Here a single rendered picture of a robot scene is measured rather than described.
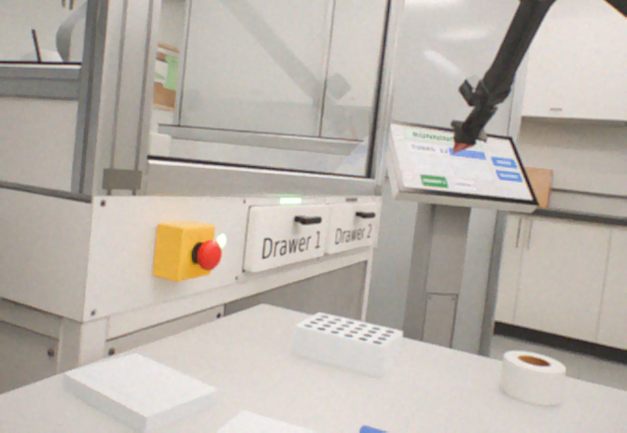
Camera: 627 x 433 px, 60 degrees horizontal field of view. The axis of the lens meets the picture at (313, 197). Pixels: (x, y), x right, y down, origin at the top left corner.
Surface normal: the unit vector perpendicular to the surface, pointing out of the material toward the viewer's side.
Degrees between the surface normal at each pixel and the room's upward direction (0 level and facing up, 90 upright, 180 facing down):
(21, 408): 0
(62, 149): 90
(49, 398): 0
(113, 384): 0
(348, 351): 90
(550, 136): 90
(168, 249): 90
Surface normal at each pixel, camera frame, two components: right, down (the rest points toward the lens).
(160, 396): 0.11, -0.99
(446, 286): 0.27, 0.08
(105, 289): 0.90, 0.12
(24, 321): -0.44, 0.00
